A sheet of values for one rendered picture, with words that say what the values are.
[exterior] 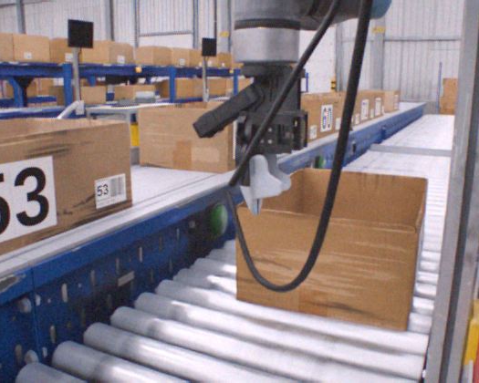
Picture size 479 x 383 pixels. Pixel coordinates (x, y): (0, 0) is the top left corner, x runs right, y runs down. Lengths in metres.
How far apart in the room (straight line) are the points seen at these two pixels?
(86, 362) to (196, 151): 0.73
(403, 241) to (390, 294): 0.09
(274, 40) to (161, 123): 0.76
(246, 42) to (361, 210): 0.61
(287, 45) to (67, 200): 0.42
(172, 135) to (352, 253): 0.72
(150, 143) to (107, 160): 0.52
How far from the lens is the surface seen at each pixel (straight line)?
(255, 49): 0.63
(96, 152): 0.84
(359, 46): 0.26
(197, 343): 0.74
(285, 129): 0.64
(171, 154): 1.33
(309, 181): 1.14
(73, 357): 0.73
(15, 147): 0.73
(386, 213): 1.12
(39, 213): 0.77
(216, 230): 1.07
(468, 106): 0.52
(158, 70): 8.57
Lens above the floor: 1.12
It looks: 13 degrees down
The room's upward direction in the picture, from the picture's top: straight up
